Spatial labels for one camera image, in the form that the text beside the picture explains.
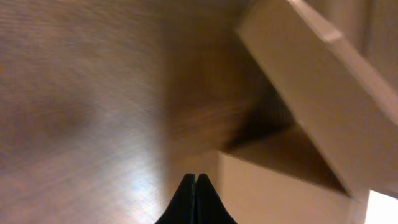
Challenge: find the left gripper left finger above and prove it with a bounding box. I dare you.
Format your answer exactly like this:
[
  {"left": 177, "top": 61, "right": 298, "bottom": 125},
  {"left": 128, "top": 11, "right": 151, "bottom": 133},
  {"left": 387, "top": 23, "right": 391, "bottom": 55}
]
[{"left": 155, "top": 174, "right": 196, "bottom": 224}]

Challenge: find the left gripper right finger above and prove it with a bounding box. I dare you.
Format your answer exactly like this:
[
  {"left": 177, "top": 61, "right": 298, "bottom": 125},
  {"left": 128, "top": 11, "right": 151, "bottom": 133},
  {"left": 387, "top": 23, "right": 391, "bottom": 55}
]
[{"left": 195, "top": 174, "right": 237, "bottom": 224}]

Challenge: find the cardboard box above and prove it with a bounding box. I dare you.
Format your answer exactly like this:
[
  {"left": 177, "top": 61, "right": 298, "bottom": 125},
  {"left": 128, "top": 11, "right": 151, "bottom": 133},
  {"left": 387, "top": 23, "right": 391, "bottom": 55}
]
[{"left": 236, "top": 0, "right": 397, "bottom": 223}]

